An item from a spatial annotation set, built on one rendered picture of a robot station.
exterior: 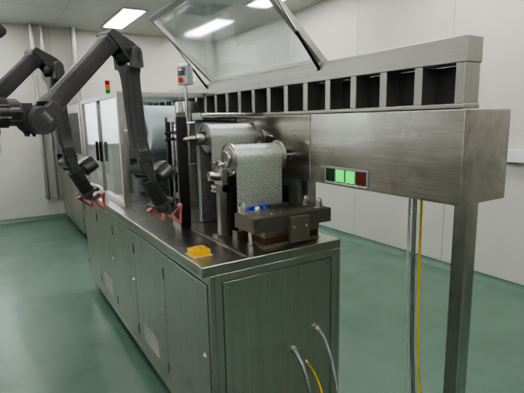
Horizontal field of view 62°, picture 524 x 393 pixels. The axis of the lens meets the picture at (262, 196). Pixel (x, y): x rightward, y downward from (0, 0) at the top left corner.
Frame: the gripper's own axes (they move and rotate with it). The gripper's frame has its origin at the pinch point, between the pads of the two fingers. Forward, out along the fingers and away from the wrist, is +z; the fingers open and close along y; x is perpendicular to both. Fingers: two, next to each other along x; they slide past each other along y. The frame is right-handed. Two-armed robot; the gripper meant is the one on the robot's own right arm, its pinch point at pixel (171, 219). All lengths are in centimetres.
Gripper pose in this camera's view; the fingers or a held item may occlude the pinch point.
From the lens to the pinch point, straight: 169.6
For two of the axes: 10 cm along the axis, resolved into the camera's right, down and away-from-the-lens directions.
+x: -5.2, 6.2, -5.9
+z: 3.2, 7.8, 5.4
